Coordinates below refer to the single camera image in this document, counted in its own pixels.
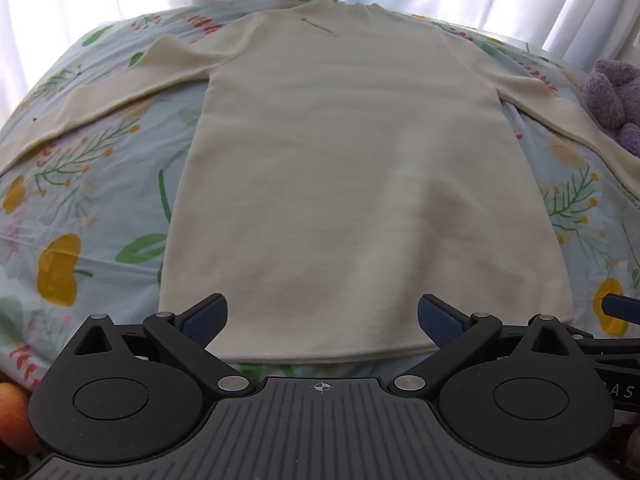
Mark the floral bed sheet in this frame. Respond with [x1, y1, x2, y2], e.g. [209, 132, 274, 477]
[0, 0, 640, 411]

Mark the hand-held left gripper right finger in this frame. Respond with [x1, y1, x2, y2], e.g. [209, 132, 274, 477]
[390, 293, 577, 396]

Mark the cream long-sleeve sweater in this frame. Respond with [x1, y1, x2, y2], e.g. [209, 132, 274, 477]
[0, 0, 640, 364]

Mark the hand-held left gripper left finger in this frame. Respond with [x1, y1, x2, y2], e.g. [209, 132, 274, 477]
[70, 293, 254, 396]

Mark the orange round object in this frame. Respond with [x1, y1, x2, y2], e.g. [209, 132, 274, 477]
[0, 382, 42, 457]

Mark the purple plush toy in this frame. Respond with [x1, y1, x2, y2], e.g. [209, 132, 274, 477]
[584, 57, 640, 158]

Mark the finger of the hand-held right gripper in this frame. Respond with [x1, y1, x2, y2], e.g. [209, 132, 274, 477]
[601, 292, 640, 328]

